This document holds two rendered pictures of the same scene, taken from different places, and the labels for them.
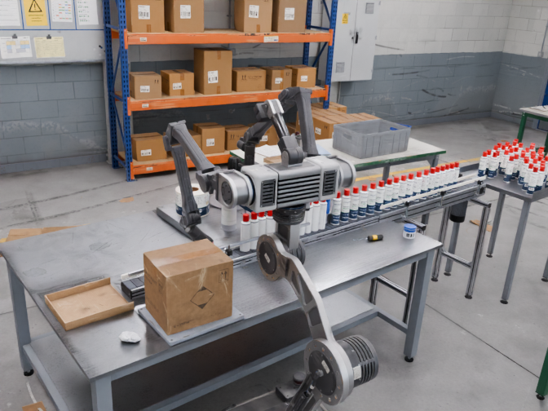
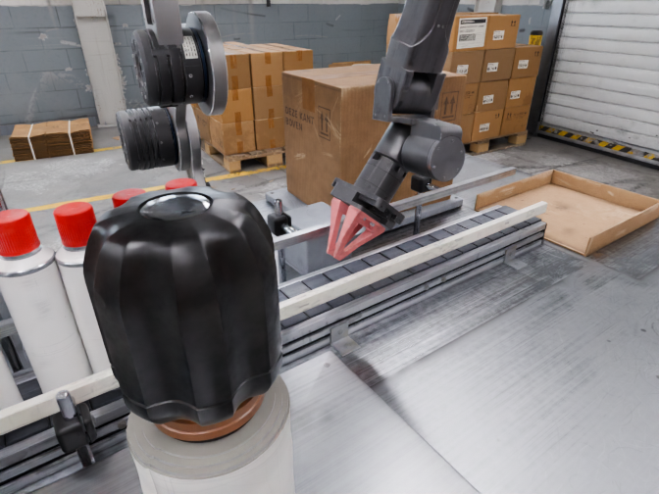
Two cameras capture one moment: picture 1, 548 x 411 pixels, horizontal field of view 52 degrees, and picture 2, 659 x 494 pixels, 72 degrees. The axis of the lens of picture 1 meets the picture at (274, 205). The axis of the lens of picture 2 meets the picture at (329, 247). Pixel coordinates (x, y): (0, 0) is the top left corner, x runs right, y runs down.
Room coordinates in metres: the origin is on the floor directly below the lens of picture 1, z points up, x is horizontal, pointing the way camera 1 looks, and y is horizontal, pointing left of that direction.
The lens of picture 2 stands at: (3.08, 0.33, 1.25)
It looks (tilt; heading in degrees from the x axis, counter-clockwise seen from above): 29 degrees down; 184
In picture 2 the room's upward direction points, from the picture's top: straight up
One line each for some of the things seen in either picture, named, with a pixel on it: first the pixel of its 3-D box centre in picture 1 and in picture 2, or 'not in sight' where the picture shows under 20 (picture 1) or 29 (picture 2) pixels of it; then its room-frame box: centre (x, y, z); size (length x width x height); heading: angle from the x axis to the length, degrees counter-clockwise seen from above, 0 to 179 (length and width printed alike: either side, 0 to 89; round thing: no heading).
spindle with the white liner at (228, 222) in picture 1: (229, 204); (218, 446); (2.91, 0.25, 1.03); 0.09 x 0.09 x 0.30
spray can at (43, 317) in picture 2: (270, 227); (42, 309); (2.74, 0.02, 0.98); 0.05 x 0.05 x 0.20
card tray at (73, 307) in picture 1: (89, 302); (566, 206); (2.12, 0.79, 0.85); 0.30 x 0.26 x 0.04; 129
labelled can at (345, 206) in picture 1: (345, 205); not in sight; (3.10, -0.42, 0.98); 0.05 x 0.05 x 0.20
